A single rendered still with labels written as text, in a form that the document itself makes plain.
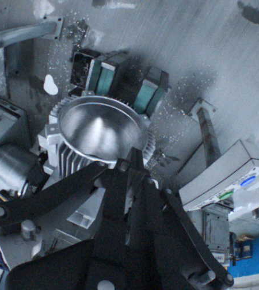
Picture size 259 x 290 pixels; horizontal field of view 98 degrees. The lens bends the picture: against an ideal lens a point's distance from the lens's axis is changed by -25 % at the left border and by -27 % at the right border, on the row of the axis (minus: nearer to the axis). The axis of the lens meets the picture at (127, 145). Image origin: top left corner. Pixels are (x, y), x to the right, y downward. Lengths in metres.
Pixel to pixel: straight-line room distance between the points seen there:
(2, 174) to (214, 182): 0.64
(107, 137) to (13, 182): 0.38
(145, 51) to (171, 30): 0.09
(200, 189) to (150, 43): 0.35
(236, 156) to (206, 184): 0.07
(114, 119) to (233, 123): 0.37
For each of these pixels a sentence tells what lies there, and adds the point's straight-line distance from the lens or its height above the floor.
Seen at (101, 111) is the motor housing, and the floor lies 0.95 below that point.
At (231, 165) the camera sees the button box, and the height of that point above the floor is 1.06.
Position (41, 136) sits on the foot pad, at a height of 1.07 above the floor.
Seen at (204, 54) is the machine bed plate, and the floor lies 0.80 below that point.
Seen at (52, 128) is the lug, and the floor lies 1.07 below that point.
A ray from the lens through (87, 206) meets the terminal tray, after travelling 0.26.
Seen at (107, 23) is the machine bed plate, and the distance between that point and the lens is 0.44.
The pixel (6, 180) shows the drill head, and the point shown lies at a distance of 0.62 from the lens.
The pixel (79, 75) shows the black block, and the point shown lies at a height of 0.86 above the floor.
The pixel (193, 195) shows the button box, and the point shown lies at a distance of 0.30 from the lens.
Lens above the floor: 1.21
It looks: 44 degrees down
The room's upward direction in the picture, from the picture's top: 159 degrees counter-clockwise
